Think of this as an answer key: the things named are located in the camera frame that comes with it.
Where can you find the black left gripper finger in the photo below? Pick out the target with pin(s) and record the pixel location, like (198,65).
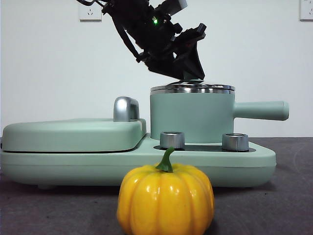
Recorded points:
(194,66)
(163,67)

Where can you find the glass lid with green knob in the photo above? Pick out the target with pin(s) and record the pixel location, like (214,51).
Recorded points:
(171,87)

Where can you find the yellow pumpkin with green stem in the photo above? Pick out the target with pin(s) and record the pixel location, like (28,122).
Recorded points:
(166,200)

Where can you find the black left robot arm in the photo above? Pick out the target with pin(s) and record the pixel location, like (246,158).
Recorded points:
(139,22)

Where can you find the mint green steamer pot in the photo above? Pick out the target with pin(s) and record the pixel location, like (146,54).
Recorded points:
(190,115)

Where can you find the silver control knob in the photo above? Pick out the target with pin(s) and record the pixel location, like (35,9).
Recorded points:
(172,140)
(235,142)

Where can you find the mint green breakfast machine base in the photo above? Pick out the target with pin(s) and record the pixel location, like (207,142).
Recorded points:
(73,169)

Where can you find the white wall socket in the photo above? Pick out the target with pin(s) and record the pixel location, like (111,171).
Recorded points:
(90,11)
(306,9)

